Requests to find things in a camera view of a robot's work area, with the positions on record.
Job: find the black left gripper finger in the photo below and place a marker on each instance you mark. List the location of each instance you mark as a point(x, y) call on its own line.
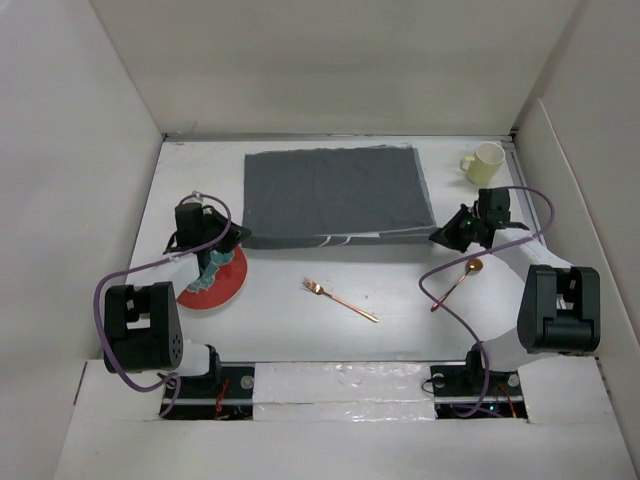
point(206, 267)
point(237, 234)

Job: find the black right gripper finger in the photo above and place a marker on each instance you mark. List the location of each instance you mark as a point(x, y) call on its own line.
point(461, 243)
point(456, 231)

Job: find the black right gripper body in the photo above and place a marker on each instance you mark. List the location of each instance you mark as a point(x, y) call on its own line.
point(478, 221)

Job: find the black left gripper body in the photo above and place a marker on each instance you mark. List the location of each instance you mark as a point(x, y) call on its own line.
point(213, 226)

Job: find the grey striped cloth placemat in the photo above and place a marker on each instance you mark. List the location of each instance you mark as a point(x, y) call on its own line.
point(314, 198)

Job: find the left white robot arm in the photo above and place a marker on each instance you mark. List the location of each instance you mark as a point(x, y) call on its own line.
point(135, 310)

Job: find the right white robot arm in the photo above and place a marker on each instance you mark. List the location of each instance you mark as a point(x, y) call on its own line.
point(560, 308)

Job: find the copper spoon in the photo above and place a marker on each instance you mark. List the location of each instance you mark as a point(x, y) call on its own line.
point(472, 267)

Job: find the red and teal round plate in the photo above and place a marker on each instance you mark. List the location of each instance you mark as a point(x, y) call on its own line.
point(220, 281)

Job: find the yellow-green mug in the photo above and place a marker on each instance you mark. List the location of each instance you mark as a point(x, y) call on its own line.
point(483, 164)

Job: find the copper fork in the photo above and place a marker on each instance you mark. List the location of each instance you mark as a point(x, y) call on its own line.
point(317, 289)

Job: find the white foam front board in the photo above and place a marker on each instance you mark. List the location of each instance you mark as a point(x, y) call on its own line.
point(555, 391)

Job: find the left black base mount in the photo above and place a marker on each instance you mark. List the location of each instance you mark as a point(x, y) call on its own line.
point(228, 397)

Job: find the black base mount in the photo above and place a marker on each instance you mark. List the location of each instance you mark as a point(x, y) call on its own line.
point(228, 397)
point(463, 390)

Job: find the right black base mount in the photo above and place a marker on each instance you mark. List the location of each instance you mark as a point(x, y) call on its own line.
point(463, 390)

